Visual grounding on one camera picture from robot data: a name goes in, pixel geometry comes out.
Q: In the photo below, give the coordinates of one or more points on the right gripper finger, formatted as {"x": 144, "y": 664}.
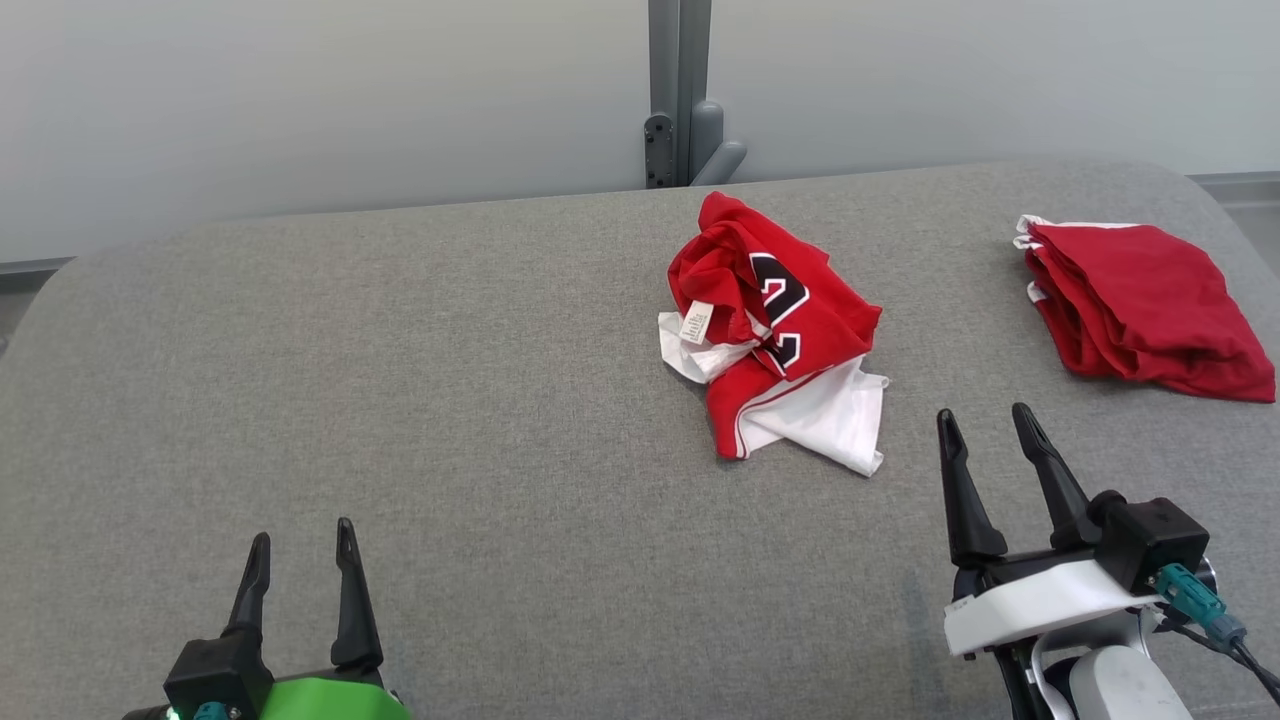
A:
{"x": 1062, "y": 495}
{"x": 968, "y": 510}

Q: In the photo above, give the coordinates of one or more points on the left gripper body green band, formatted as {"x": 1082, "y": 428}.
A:
{"x": 330, "y": 700}

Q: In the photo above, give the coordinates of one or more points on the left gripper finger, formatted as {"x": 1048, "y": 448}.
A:
{"x": 352, "y": 610}
{"x": 252, "y": 600}

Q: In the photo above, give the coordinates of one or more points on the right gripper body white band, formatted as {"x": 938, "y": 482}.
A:
{"x": 1040, "y": 600}

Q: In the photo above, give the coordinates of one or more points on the plain red garment white trim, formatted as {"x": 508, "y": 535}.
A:
{"x": 1140, "y": 290}

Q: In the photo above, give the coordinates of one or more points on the red white jersey black number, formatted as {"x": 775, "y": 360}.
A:
{"x": 790, "y": 330}

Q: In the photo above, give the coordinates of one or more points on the left teal connector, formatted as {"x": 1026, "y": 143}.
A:
{"x": 212, "y": 712}

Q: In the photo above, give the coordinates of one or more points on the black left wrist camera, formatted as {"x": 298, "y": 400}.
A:
{"x": 215, "y": 675}

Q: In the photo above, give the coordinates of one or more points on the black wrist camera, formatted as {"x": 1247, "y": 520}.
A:
{"x": 215, "y": 675}
{"x": 1150, "y": 535}

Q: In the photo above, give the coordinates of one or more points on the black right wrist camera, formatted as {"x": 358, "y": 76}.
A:
{"x": 1150, "y": 535}

